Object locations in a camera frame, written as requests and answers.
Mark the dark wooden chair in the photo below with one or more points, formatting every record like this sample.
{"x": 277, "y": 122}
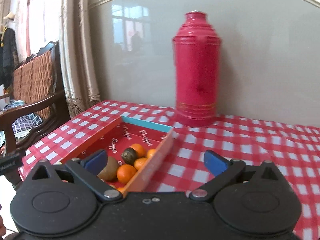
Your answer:
{"x": 57, "y": 105}

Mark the beige hat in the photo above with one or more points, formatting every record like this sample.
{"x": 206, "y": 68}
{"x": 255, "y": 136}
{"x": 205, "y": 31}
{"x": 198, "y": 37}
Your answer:
{"x": 9, "y": 16}

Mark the brown woven chair cover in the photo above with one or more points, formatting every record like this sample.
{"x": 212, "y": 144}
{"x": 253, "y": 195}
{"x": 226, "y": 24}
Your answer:
{"x": 35, "y": 82}

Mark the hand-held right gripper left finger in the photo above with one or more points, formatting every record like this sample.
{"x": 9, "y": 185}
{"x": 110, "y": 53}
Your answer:
{"x": 96, "y": 160}

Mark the beige lace curtain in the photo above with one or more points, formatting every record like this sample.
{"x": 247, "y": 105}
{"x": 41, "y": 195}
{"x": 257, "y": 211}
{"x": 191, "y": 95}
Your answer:
{"x": 80, "y": 67}

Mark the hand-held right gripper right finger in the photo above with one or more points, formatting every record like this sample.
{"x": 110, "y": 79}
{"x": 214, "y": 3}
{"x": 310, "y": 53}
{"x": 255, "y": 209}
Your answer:
{"x": 212, "y": 161}

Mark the dark hanging coat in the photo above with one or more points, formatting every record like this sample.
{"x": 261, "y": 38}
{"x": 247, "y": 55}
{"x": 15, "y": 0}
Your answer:
{"x": 7, "y": 55}

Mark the red checkered tablecloth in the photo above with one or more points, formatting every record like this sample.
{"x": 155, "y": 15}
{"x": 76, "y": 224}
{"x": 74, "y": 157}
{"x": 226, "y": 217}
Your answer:
{"x": 237, "y": 142}

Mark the window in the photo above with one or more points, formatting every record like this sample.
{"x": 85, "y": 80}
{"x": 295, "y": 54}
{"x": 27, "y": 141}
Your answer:
{"x": 37, "y": 17}

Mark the blue checkered cloth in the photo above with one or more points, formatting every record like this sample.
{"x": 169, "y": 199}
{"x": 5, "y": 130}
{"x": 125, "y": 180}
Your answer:
{"x": 25, "y": 122}

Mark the colourful cardboard box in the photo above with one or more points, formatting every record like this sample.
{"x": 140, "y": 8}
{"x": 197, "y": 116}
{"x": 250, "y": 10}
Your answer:
{"x": 160, "y": 155}

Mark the large dark brown fruit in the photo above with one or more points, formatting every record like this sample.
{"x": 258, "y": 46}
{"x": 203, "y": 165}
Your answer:
{"x": 129, "y": 155}

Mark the red thermos flask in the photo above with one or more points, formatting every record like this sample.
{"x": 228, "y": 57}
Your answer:
{"x": 197, "y": 75}

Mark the orange tangerine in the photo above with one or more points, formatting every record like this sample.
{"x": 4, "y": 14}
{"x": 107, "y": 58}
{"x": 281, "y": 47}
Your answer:
{"x": 126, "y": 173}
{"x": 140, "y": 163}
{"x": 138, "y": 149}
{"x": 150, "y": 153}

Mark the brown kiwi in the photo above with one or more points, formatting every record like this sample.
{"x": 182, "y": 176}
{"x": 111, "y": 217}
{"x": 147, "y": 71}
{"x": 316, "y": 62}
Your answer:
{"x": 110, "y": 168}

